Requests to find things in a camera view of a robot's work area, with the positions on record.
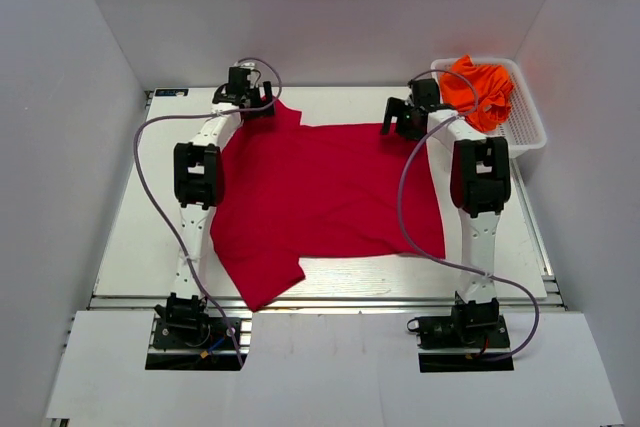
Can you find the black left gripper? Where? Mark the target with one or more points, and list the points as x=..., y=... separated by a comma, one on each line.
x=267, y=111

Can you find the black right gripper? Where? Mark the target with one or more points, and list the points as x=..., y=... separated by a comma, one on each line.
x=394, y=106

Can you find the red t-shirt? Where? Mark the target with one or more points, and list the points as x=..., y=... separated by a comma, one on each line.
x=336, y=191

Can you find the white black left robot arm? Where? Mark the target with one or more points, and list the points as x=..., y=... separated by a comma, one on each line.
x=199, y=181

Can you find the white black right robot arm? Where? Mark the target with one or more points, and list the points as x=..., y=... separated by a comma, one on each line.
x=480, y=181

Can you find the orange t-shirt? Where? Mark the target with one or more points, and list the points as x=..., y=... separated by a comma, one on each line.
x=493, y=86

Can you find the blue label sticker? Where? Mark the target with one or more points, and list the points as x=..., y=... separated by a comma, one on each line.
x=170, y=92

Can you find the white plastic mesh basket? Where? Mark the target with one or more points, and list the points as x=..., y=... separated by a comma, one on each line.
x=523, y=130

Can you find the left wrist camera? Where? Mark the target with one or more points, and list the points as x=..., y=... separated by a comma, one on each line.
x=248, y=65

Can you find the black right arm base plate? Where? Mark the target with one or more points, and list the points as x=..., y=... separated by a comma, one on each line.
x=441, y=349

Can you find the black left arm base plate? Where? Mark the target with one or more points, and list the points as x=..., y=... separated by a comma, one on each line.
x=211, y=349

